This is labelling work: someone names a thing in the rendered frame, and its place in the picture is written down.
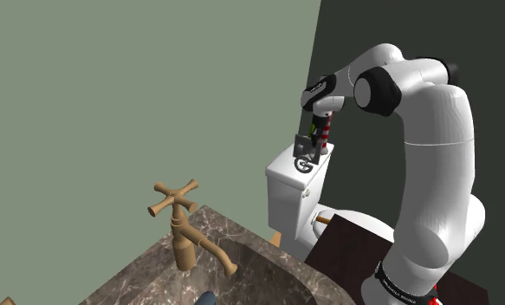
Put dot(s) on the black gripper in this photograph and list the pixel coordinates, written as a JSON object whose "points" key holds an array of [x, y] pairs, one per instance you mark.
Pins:
{"points": [[320, 119]]}

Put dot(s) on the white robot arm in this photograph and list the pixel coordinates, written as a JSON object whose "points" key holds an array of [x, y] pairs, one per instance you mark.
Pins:
{"points": [[438, 139]]}

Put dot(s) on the red white striped figure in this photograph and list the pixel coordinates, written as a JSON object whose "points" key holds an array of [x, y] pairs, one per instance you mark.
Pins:
{"points": [[326, 135]]}

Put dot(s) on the white toilet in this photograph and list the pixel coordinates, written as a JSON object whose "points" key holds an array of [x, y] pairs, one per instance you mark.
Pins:
{"points": [[288, 198]]}

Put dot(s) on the small brown stick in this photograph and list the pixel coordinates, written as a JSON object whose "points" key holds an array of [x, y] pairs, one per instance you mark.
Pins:
{"points": [[323, 220]]}

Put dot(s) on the orange wooden block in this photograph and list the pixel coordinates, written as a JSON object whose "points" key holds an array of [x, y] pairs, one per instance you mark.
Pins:
{"points": [[276, 240]]}

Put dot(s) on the dark brown robot stand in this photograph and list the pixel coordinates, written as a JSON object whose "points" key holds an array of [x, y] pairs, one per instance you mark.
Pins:
{"points": [[349, 257]]}

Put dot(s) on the brown marble washbasin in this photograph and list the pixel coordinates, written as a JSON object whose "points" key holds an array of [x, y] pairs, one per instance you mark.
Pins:
{"points": [[252, 274]]}

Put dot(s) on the blue rounded object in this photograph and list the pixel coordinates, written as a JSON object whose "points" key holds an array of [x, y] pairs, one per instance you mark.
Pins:
{"points": [[206, 299]]}

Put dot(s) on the light wooden object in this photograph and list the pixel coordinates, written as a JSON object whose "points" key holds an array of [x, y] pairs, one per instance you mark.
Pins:
{"points": [[7, 301]]}

